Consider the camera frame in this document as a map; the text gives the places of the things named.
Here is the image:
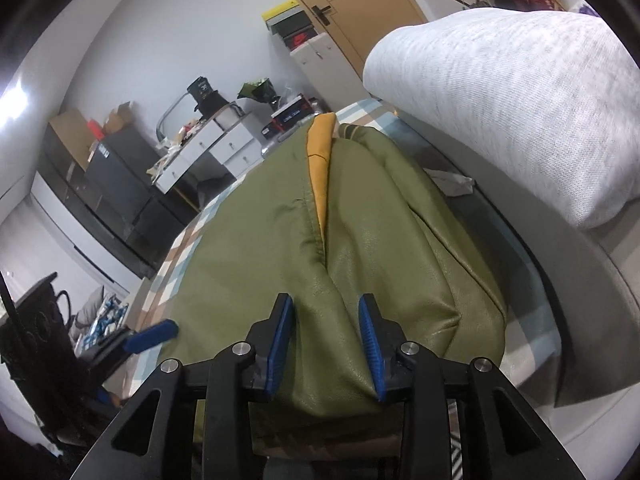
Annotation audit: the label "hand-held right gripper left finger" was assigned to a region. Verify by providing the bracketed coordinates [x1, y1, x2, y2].
[70, 294, 295, 480]

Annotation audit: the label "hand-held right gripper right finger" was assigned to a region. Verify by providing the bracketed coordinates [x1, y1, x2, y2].
[359, 294, 586, 480]

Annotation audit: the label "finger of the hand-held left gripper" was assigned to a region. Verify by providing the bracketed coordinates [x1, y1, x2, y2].
[75, 319, 179, 361]

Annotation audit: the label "green varsity jacket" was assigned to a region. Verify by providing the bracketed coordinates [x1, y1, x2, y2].
[160, 112, 508, 461]

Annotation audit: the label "blue plaid cloth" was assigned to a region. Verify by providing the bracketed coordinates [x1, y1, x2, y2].
[75, 295, 131, 356]

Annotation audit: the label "dark glass cabinet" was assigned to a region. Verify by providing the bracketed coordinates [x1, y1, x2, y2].
[37, 125, 196, 278]

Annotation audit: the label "black refrigerator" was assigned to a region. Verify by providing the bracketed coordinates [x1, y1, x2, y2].
[85, 125, 161, 201]

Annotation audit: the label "white crumpled tissue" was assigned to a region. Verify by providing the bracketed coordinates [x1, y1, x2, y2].
[430, 170, 476, 196]

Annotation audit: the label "white dressing table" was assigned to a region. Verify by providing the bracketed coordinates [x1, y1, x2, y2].
[147, 105, 266, 196]

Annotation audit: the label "large flat cardboard box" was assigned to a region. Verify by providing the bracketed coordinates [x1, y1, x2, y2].
[47, 109, 98, 171]

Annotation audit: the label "small open cardboard boxes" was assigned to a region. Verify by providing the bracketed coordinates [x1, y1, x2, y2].
[102, 102, 136, 133]

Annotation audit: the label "black box with red stripe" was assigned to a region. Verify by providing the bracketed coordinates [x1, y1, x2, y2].
[262, 95, 321, 138]

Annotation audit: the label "black wrapped bouquet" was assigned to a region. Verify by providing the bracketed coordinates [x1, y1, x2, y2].
[237, 78, 281, 106]

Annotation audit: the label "white speckled pillow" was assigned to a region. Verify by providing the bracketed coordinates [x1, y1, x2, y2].
[362, 7, 640, 231]

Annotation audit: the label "white cabinet by door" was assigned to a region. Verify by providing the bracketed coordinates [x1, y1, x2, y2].
[290, 32, 366, 111]

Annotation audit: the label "red and black shoe box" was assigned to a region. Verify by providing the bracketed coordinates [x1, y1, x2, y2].
[280, 27, 321, 53]

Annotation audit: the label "yellow lid shoe box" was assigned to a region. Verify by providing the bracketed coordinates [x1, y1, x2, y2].
[261, 0, 303, 26]

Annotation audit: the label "wooden door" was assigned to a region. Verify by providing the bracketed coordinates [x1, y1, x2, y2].
[260, 0, 431, 81]

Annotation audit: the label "curved metal frame mirror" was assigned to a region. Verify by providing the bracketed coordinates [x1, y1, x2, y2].
[156, 92, 201, 143]

